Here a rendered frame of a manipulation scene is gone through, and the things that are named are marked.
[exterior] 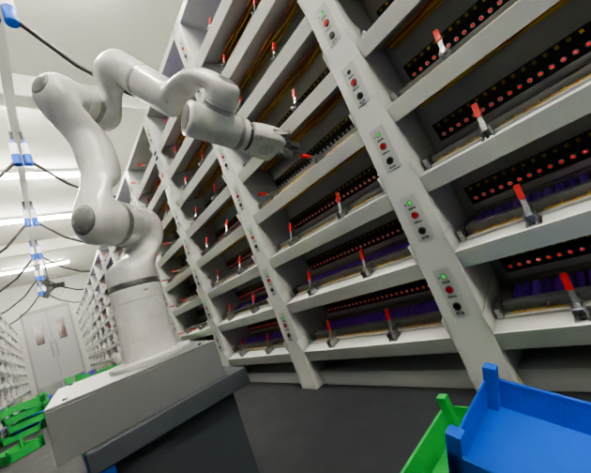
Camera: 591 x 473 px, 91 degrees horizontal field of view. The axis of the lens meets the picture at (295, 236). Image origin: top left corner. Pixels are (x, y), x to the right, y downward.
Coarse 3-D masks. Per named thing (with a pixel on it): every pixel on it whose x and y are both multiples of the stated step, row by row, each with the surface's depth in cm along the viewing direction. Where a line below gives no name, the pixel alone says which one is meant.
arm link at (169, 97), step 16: (144, 64) 77; (128, 80) 75; (144, 80) 73; (160, 80) 73; (176, 80) 69; (192, 80) 68; (208, 80) 66; (224, 80) 66; (144, 96) 75; (160, 96) 72; (176, 96) 73; (192, 96) 76; (208, 96) 67; (224, 96) 66; (160, 112) 76; (176, 112) 76
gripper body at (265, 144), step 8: (256, 128) 76; (264, 128) 77; (272, 128) 79; (256, 136) 76; (264, 136) 76; (272, 136) 78; (280, 136) 80; (248, 144) 77; (256, 144) 78; (264, 144) 79; (272, 144) 79; (280, 144) 80; (248, 152) 81; (256, 152) 82; (264, 152) 82; (272, 152) 83
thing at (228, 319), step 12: (252, 288) 166; (264, 288) 159; (240, 300) 179; (252, 300) 142; (264, 300) 142; (228, 312) 175; (240, 312) 161; (252, 312) 140; (264, 312) 132; (216, 324) 170; (228, 324) 159; (240, 324) 151
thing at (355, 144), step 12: (348, 144) 85; (360, 144) 83; (336, 156) 89; (348, 156) 86; (312, 168) 96; (324, 168) 93; (336, 168) 105; (300, 180) 101; (312, 180) 98; (288, 192) 107; (300, 192) 103; (252, 204) 127; (276, 204) 113; (288, 204) 127; (252, 216) 125; (264, 216) 120
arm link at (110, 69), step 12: (96, 60) 78; (108, 60) 77; (120, 60) 76; (132, 60) 76; (96, 72) 79; (108, 72) 78; (120, 72) 76; (108, 84) 80; (120, 84) 78; (108, 96) 83; (120, 96) 85; (108, 108) 87; (120, 108) 88; (96, 120) 86; (108, 120) 89; (120, 120) 92
